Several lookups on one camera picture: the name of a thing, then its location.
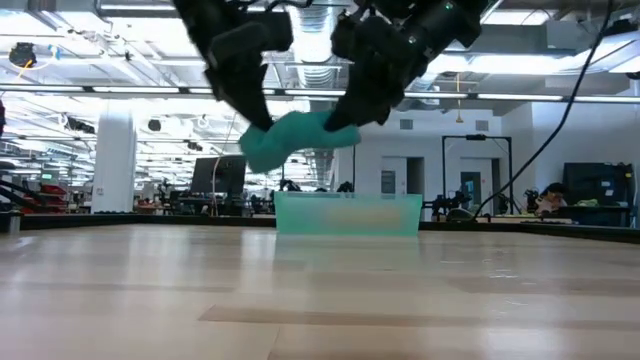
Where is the seated person at desk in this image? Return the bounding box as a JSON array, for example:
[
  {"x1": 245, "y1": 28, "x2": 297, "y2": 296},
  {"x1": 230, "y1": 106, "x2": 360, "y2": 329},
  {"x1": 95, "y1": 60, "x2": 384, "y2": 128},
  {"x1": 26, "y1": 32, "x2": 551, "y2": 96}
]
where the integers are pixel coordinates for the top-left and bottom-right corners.
[{"x1": 535, "y1": 180, "x2": 569, "y2": 216}]

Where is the teal translucent plastic basket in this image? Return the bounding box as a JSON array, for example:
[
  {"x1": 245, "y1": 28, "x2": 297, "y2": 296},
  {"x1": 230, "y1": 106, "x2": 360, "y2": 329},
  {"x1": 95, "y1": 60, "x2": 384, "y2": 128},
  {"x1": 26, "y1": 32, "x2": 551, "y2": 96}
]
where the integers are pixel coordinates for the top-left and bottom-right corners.
[{"x1": 273, "y1": 191, "x2": 424, "y2": 237}]

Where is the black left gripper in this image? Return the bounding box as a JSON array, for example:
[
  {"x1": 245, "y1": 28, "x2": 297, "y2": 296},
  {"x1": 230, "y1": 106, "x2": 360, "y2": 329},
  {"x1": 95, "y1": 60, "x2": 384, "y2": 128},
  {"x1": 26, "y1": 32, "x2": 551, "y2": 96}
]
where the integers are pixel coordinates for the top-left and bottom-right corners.
[{"x1": 202, "y1": 0, "x2": 295, "y2": 133}]

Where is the yellow hanging pendant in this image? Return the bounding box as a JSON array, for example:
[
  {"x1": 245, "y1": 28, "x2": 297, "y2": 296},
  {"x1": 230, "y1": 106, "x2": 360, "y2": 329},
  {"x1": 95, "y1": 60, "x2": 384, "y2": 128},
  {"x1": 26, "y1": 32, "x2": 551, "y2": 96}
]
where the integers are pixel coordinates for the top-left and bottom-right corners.
[{"x1": 453, "y1": 72, "x2": 465, "y2": 125}]

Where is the white building column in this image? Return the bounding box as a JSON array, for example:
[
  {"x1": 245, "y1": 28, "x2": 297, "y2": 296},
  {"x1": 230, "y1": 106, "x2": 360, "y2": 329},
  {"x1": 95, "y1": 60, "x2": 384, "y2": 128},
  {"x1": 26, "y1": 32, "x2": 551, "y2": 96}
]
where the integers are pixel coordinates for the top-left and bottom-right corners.
[{"x1": 91, "y1": 113, "x2": 138, "y2": 215}]

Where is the ribbed silver ceiling duct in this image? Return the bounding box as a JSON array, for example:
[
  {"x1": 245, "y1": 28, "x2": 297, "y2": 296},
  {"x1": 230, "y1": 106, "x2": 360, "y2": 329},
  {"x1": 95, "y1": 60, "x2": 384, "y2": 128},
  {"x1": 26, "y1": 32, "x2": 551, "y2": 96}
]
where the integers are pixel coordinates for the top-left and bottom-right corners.
[{"x1": 289, "y1": 4, "x2": 346, "y2": 91}]

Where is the black metal stand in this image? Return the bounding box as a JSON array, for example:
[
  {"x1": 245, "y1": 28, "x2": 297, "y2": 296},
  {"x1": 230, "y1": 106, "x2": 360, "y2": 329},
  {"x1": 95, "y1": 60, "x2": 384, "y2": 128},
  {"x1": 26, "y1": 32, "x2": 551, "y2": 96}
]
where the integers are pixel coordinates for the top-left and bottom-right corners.
[{"x1": 442, "y1": 133, "x2": 513, "y2": 216}]

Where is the black ceiling-mounted device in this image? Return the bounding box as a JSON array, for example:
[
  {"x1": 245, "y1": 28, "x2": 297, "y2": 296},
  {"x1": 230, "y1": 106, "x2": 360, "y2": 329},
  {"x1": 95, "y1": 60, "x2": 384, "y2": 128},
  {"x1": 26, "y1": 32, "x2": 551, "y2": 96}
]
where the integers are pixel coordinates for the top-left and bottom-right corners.
[{"x1": 8, "y1": 42, "x2": 38, "y2": 69}]

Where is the black metal table frame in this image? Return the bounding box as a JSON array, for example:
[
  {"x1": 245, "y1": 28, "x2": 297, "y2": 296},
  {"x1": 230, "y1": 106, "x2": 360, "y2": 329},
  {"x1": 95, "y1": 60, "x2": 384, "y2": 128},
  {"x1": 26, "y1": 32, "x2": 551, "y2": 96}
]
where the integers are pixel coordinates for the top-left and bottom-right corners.
[{"x1": 0, "y1": 210, "x2": 640, "y2": 245}]

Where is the teal microfiber towel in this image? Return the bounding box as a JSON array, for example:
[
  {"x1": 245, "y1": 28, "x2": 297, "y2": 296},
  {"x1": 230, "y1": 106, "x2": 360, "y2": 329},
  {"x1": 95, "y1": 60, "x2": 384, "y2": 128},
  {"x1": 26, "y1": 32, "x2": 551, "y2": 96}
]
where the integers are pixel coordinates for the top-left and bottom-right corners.
[{"x1": 238, "y1": 110, "x2": 362, "y2": 175}]

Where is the black wall screen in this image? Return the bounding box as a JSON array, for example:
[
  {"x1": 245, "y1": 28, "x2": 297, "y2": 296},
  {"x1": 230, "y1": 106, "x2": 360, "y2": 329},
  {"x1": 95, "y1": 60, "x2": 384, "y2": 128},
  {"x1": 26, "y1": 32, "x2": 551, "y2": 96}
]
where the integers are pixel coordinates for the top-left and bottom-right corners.
[{"x1": 563, "y1": 162, "x2": 636, "y2": 227}]

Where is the grey wall doorway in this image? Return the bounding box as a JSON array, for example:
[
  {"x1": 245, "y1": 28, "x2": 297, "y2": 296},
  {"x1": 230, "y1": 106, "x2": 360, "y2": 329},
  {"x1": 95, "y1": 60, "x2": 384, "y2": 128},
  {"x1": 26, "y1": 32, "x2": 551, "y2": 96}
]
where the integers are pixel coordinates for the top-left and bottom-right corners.
[{"x1": 380, "y1": 156, "x2": 426, "y2": 196}]

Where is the black monitor on stand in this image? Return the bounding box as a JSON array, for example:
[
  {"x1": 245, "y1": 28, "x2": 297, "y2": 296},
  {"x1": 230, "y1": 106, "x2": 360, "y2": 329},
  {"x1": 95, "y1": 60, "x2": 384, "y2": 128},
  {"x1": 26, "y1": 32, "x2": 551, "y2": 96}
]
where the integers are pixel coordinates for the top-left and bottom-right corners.
[{"x1": 190, "y1": 154, "x2": 248, "y2": 196}]

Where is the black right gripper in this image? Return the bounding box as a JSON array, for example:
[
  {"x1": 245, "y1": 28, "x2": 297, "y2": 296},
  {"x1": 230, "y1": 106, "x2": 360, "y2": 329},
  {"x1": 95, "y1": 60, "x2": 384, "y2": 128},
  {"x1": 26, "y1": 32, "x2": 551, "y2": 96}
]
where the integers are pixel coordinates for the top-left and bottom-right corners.
[{"x1": 323, "y1": 12, "x2": 431, "y2": 133}]

